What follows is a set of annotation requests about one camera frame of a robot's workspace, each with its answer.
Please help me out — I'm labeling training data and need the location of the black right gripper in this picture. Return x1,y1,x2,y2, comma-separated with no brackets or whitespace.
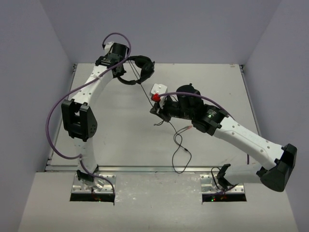
150,95,194,123

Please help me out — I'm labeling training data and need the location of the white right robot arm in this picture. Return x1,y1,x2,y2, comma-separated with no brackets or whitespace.
150,84,297,193

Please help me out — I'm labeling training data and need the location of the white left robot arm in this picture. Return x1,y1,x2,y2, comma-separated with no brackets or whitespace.
61,42,155,187

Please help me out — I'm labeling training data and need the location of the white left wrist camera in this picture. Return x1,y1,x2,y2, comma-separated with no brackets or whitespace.
102,42,114,54

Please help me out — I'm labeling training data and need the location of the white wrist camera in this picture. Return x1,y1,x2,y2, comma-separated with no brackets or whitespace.
150,84,168,109
102,42,114,54

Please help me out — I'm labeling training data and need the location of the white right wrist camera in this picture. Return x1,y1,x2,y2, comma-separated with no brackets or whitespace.
150,84,168,109

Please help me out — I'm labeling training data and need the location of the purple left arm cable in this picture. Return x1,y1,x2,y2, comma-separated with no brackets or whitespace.
46,32,132,195

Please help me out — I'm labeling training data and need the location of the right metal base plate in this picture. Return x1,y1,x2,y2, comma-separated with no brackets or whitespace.
200,173,245,194

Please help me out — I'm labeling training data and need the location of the metal base plate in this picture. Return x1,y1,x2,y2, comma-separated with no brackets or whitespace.
200,173,245,194
71,174,116,194

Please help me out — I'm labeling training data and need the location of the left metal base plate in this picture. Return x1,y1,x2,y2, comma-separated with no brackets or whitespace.
71,174,116,194

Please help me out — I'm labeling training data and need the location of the aluminium table edge rail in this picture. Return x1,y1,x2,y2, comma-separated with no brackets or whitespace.
45,165,214,173

